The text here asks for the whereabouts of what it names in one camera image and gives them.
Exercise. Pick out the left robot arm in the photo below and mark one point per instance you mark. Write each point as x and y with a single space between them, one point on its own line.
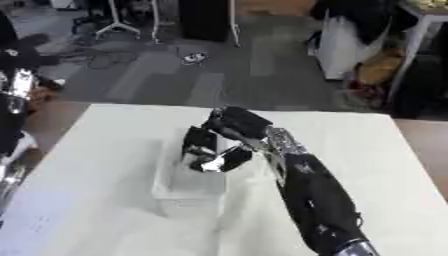
9 126

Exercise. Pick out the black cloth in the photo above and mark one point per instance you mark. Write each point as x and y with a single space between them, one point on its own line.
364 16

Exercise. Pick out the black cabinet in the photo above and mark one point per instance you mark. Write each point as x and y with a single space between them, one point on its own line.
204 20

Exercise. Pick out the white pole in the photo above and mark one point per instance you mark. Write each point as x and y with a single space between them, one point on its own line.
234 23
156 20

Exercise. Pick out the white open box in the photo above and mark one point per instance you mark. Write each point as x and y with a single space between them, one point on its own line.
189 190

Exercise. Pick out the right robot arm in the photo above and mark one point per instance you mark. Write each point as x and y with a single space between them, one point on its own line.
318 200

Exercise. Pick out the white power strip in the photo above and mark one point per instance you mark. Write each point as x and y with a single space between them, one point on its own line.
195 57

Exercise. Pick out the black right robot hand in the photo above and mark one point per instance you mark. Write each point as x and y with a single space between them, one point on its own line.
239 121

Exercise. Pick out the yellow bag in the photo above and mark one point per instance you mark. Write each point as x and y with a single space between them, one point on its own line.
379 68

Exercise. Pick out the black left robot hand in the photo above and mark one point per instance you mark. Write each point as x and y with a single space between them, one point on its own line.
20 58

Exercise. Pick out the white tripod stand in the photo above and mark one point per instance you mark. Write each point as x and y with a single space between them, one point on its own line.
116 24

